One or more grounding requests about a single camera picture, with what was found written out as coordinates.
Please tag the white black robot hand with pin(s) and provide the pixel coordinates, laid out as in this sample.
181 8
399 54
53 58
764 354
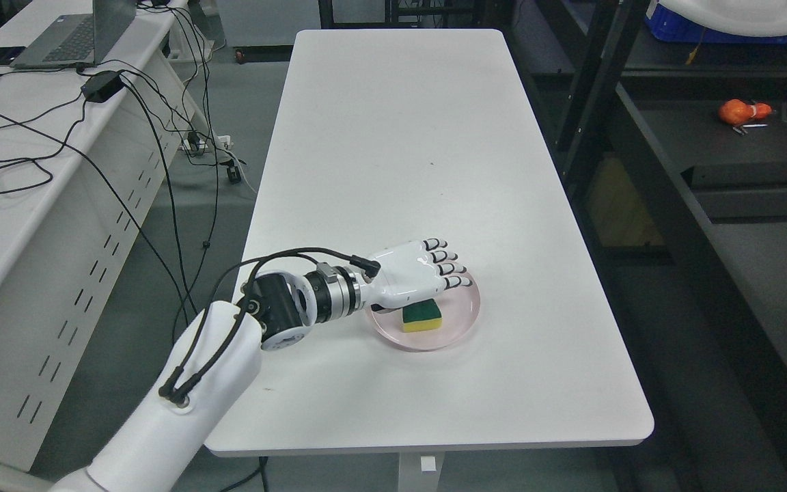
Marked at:
413 272

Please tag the green yellow sponge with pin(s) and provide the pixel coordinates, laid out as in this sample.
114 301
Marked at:
422 316

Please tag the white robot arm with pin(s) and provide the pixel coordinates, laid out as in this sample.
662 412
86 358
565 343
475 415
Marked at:
212 363

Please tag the orange toy on shelf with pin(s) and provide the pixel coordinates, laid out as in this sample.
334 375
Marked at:
735 112

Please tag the pink round plate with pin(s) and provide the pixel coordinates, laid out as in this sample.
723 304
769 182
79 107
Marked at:
459 307

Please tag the white long table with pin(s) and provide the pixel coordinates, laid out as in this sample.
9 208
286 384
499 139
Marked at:
387 136

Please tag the white power strip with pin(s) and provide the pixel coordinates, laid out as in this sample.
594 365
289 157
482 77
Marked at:
192 144

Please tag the black metal rack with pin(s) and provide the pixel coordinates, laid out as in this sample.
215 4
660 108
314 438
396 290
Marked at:
686 218

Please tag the blue plastic bin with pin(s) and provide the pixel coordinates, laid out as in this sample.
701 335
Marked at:
668 26

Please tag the black power adapter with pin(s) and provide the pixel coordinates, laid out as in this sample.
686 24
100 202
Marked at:
102 86

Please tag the white side desk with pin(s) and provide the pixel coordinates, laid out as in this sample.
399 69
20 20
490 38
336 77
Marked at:
76 180

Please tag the grey laptop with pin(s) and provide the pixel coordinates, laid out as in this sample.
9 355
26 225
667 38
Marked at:
79 39

